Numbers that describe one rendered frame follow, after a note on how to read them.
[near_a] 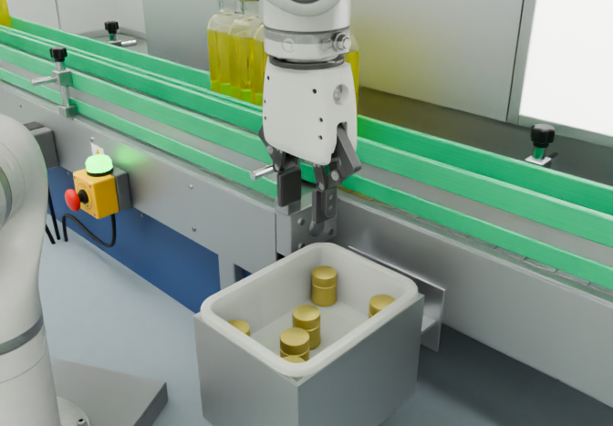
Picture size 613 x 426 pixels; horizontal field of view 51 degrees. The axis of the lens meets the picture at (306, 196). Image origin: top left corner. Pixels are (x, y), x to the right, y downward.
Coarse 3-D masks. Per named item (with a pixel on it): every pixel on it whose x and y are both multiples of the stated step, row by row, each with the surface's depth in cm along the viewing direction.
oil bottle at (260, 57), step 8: (256, 32) 97; (256, 40) 97; (256, 48) 98; (264, 48) 97; (256, 56) 98; (264, 56) 97; (256, 64) 99; (264, 64) 98; (256, 72) 99; (264, 72) 98; (256, 80) 100; (264, 80) 99; (256, 88) 101; (256, 96) 101; (256, 104) 102
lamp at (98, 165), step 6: (96, 156) 111; (102, 156) 111; (108, 156) 112; (90, 162) 109; (96, 162) 109; (102, 162) 110; (108, 162) 110; (90, 168) 110; (96, 168) 109; (102, 168) 110; (108, 168) 111; (90, 174) 110; (96, 174) 110; (102, 174) 110; (108, 174) 111
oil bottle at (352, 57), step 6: (354, 42) 90; (354, 48) 90; (348, 54) 89; (354, 54) 90; (348, 60) 90; (354, 60) 90; (354, 66) 91; (354, 72) 91; (354, 78) 92; (354, 84) 92
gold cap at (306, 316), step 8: (296, 312) 77; (304, 312) 77; (312, 312) 77; (296, 320) 76; (304, 320) 75; (312, 320) 75; (304, 328) 76; (312, 328) 76; (312, 336) 76; (312, 344) 77
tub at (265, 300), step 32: (288, 256) 83; (320, 256) 86; (352, 256) 83; (224, 288) 76; (256, 288) 79; (288, 288) 83; (352, 288) 84; (384, 288) 80; (416, 288) 76; (224, 320) 76; (256, 320) 80; (288, 320) 82; (320, 320) 82; (352, 320) 82; (384, 320) 72; (256, 352) 66; (320, 352) 66
